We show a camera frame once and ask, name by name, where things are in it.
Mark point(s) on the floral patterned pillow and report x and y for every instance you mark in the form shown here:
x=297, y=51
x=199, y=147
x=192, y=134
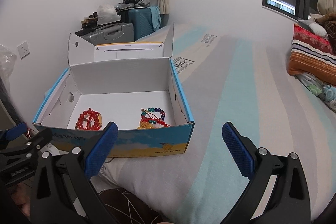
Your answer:
x=325, y=92

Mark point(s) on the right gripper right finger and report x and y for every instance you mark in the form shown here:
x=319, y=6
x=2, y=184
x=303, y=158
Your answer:
x=277, y=190

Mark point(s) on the striped bed sheet mattress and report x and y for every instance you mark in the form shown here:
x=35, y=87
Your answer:
x=243, y=81

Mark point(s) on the blue yellow cardboard box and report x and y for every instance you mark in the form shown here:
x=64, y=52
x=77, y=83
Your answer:
x=135, y=85

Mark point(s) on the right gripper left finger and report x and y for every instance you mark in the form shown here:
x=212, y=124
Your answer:
x=62, y=191

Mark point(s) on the white pillow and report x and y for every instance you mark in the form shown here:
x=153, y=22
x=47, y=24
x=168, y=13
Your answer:
x=318, y=30

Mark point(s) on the brown fuzzy blanket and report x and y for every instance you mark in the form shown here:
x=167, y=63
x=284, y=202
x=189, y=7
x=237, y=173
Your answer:
x=328, y=22

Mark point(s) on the teal suitcase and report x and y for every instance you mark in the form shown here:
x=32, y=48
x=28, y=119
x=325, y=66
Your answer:
x=145, y=20

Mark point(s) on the dark clothes pile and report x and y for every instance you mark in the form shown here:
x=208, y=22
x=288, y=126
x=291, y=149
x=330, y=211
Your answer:
x=132, y=4

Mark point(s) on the white plastic bag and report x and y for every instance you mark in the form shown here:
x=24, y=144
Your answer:
x=107, y=14

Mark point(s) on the red cord bracelet gold charm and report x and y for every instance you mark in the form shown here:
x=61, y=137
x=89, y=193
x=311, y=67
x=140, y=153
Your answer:
x=92, y=120

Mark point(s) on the striped orange red pillow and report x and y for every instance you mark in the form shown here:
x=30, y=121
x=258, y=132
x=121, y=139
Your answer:
x=312, y=54

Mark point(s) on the grey suitcase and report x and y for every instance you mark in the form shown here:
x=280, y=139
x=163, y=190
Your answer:
x=108, y=34

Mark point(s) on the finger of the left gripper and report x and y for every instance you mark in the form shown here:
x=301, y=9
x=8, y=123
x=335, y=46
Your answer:
x=34, y=145
x=13, y=133

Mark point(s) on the white wall socket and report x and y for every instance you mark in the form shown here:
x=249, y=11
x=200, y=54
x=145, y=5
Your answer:
x=23, y=49

